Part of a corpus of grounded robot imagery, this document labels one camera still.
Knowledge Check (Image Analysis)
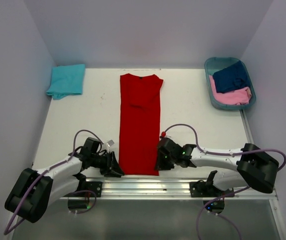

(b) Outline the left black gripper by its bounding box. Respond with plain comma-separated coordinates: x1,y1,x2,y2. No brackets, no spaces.
90,150,124,177

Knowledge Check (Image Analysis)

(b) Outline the red t shirt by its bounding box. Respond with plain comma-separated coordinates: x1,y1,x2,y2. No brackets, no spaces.
119,73,163,176

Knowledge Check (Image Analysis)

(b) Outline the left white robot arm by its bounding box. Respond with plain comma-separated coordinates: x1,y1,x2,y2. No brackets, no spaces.
4,137,125,223

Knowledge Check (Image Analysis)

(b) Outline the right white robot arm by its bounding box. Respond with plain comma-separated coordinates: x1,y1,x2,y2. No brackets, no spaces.
155,137,279,196

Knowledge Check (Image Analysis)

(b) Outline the pink t shirt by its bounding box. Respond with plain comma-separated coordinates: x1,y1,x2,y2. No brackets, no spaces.
209,75,252,105

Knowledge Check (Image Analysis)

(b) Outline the teal plastic basket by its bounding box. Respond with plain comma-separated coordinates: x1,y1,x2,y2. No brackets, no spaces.
204,57,256,111

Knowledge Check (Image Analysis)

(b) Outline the navy blue t shirt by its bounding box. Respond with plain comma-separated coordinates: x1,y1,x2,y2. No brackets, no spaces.
213,61,251,94

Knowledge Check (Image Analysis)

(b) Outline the folded teal t shirt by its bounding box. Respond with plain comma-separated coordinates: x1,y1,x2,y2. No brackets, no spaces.
46,64,85,100

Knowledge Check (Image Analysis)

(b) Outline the aluminium mounting rail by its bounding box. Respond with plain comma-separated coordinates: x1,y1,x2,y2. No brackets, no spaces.
57,177,279,201

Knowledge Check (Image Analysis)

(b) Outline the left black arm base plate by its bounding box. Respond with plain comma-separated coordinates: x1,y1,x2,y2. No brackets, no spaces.
80,181,103,198

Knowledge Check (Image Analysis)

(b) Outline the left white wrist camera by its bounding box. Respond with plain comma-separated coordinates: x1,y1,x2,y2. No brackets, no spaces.
104,139,115,148

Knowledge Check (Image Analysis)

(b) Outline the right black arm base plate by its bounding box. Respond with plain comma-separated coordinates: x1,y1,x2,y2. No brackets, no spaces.
189,180,235,198

